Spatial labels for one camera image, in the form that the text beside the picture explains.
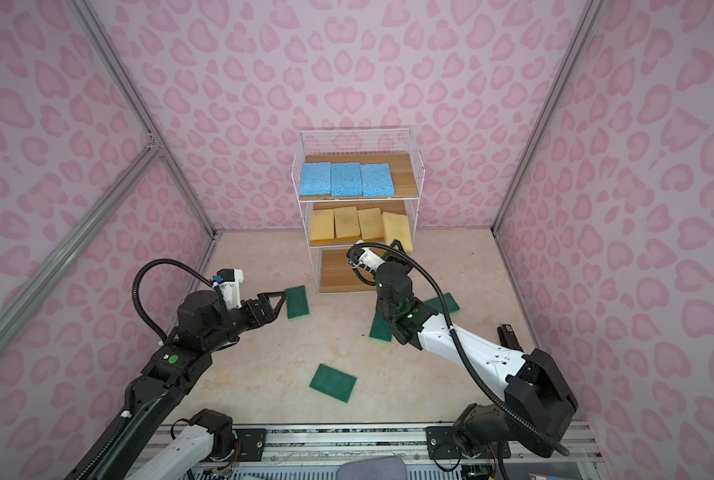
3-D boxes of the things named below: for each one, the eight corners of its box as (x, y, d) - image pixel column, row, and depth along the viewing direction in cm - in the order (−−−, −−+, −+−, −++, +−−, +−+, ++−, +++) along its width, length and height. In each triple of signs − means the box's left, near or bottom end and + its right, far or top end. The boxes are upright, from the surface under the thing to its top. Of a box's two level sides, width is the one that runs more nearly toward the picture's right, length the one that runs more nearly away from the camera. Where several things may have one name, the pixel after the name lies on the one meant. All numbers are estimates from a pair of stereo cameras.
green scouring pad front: (310, 387, 84) (309, 385, 83) (321, 365, 88) (320, 363, 87) (347, 402, 82) (346, 400, 80) (356, 379, 86) (356, 377, 84)
